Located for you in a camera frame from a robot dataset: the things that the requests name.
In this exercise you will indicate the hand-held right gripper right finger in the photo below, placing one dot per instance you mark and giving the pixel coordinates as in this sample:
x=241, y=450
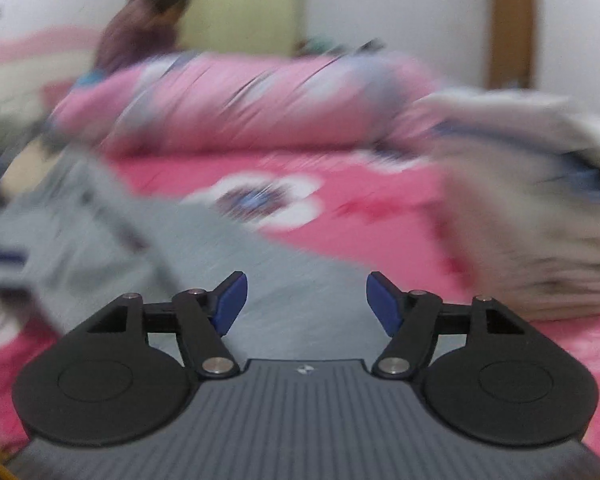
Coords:
x=382, y=305

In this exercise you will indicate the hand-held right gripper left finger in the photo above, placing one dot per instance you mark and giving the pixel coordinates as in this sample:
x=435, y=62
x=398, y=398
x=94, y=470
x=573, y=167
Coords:
x=231, y=305

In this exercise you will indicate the grey sweatpants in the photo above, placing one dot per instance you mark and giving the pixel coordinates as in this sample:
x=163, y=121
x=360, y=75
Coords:
x=80, y=230

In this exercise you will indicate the stack of folded clothes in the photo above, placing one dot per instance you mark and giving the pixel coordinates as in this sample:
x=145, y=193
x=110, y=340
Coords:
x=520, y=200

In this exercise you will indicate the pink floral blanket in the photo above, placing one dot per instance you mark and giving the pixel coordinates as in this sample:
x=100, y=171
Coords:
x=380, y=220

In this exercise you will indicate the pink floral quilt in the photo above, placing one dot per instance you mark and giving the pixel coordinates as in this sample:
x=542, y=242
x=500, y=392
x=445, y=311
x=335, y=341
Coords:
x=260, y=100

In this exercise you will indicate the pale yellow wardrobe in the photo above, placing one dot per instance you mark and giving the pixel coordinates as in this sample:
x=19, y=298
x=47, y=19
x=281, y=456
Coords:
x=240, y=5

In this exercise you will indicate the brown wooden door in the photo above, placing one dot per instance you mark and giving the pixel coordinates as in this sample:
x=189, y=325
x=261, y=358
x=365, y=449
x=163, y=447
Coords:
x=511, y=25

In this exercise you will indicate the cream padded headboard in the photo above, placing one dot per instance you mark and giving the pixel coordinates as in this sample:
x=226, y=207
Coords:
x=10, y=80

